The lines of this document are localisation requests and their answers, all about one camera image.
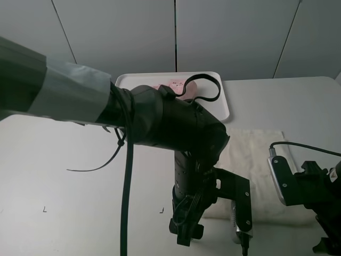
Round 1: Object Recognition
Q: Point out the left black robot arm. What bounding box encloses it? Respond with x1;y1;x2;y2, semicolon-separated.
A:
1;38;252;255

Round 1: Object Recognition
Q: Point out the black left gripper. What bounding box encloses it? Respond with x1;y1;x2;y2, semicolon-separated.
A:
169;151;252;247

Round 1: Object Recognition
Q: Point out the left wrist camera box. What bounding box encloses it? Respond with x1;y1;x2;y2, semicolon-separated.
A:
229;200;254;238

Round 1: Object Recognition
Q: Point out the white plastic tray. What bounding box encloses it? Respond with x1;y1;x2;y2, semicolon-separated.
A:
114;72;230;122

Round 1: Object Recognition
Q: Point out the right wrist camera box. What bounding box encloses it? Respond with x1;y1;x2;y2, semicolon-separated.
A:
268;156;297;206

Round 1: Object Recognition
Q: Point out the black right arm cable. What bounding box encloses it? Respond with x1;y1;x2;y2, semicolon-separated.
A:
269;141;341;158

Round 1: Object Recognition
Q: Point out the pink towel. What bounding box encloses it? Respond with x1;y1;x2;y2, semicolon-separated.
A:
153;79;198;100

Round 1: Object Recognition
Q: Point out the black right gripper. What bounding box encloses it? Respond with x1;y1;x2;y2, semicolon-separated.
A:
294;161;340;255

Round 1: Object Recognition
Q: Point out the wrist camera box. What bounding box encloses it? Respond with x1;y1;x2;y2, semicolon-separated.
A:
268;156;297;206
229;200;254;238

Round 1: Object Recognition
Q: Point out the white towel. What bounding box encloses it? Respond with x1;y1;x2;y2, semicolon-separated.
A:
216;127;315;227

